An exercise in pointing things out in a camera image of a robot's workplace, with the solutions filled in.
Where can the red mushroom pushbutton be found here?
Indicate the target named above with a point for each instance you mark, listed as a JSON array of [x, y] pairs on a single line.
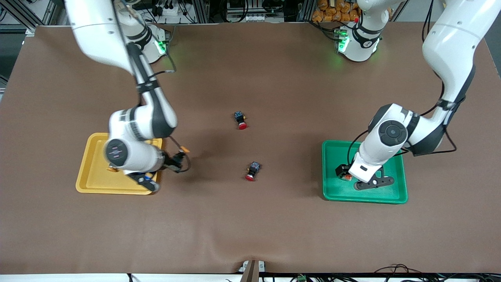
[[254, 167], [239, 116]]

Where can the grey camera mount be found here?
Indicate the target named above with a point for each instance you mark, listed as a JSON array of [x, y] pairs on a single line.
[[250, 272]]

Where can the green plastic tray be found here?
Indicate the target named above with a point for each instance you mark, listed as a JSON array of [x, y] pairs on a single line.
[[336, 192]]

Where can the pile of orange packets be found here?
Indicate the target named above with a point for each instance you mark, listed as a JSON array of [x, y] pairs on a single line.
[[332, 15]]

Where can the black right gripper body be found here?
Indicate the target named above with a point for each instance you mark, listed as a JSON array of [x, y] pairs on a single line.
[[170, 161]]

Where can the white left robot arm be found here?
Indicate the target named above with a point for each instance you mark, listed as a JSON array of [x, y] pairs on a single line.
[[450, 43]]

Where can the aluminium frame strut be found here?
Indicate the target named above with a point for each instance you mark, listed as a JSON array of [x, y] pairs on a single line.
[[29, 28]]

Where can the brown table mat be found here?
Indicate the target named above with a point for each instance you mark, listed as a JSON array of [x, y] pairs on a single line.
[[250, 227]]

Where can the aluminium frame post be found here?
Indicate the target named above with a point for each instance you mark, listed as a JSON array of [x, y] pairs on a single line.
[[306, 9], [200, 11]]

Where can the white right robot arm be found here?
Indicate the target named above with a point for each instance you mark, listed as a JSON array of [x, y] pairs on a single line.
[[98, 31]]

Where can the yellow plastic tray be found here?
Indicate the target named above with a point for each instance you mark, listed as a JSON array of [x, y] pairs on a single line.
[[94, 180]]

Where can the green pushbutton white orange block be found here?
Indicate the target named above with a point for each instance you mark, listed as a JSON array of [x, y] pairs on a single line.
[[346, 178]]

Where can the white power strip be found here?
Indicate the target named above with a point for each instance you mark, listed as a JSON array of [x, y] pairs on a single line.
[[172, 11]]

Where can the small green connector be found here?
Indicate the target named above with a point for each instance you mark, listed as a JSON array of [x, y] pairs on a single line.
[[301, 278]]

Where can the white terminal strip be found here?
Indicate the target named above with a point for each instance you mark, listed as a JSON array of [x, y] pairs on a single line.
[[254, 17]]

